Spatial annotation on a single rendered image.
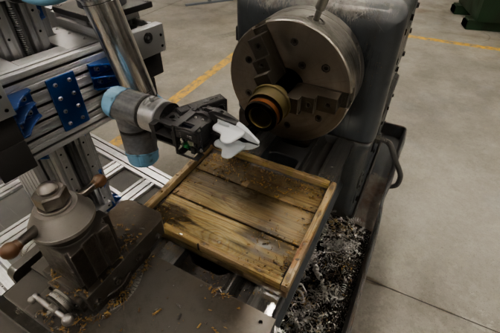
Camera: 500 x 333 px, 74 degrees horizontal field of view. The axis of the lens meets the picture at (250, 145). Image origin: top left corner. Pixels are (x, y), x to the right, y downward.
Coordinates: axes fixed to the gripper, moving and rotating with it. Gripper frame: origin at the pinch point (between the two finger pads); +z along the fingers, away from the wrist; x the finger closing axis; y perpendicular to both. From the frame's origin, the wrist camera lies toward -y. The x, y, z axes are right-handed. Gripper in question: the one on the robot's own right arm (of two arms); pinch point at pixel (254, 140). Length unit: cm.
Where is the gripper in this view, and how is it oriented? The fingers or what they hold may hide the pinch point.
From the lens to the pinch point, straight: 63.5
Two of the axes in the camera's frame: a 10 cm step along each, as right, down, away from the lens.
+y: -4.8, 5.5, -6.9
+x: 0.0, -7.8, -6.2
